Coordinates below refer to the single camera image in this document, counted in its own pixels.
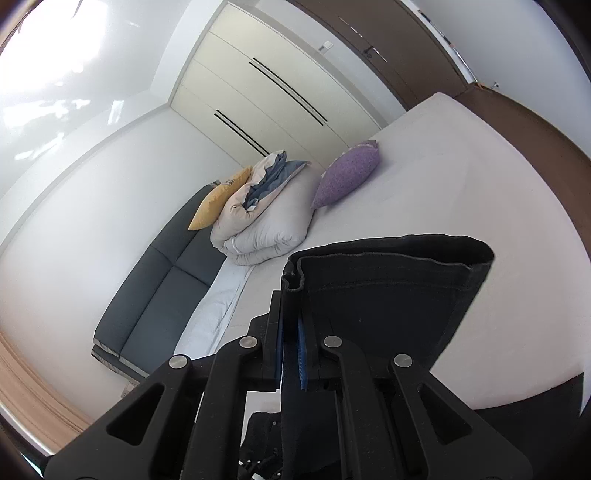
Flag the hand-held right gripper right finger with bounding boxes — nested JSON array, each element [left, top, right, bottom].
[[295, 316, 534, 480]]

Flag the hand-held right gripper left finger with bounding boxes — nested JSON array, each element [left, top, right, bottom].
[[44, 291, 283, 480]]

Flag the black pants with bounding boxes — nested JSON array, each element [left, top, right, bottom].
[[240, 234, 583, 480]]

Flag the flat white pillow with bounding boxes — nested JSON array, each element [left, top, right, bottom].
[[174, 263, 254, 358]]

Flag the folded beige duvet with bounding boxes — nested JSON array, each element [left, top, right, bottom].
[[210, 150, 321, 266]]

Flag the grey padded headboard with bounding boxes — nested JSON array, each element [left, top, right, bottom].
[[91, 185, 227, 384]]

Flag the yellow pillow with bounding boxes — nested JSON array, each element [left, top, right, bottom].
[[187, 166, 254, 230]]

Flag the purple pillow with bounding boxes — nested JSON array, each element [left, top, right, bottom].
[[311, 141, 382, 209]]

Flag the bed with white sheet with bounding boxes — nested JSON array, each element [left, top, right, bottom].
[[174, 92, 591, 411]]

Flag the cream wardrobe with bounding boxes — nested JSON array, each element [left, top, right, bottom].
[[168, 0, 407, 169]]

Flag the brown door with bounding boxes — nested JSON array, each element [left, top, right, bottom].
[[295, 0, 467, 112]]

